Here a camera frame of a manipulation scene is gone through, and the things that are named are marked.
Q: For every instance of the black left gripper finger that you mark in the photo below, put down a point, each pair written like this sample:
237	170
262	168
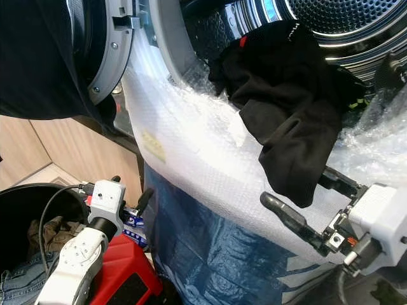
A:
145	199

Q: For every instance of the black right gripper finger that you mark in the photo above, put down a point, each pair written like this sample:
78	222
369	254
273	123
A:
342	183
289	216

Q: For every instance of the black knit garment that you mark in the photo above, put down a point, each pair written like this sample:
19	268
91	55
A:
292	108

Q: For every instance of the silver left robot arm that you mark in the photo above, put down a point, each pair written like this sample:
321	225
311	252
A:
76	267

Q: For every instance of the washing machine with steel drum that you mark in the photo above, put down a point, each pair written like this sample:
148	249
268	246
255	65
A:
343	19

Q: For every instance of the black round laundry bin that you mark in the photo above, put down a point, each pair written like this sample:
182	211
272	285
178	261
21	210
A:
19	216

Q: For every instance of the yellow sticker label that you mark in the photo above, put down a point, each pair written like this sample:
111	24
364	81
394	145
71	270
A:
152	146

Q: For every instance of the brown crumpled cloth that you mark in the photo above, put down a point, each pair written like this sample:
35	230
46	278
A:
48	235

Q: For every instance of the red plastic box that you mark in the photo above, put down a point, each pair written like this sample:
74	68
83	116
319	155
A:
130	273

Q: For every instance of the blue denim jeans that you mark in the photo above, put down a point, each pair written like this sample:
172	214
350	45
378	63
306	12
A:
22	289

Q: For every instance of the blue plastic sheet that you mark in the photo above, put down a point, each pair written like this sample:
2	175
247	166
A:
216	254

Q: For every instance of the grey round washer door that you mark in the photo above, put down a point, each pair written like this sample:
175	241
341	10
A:
114	44

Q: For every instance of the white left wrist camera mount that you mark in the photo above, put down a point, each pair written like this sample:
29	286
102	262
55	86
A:
107	198

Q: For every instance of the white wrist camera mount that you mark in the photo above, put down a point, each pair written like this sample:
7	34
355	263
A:
385	219
107	198

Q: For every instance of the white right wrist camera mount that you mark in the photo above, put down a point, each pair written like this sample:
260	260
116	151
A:
385	219

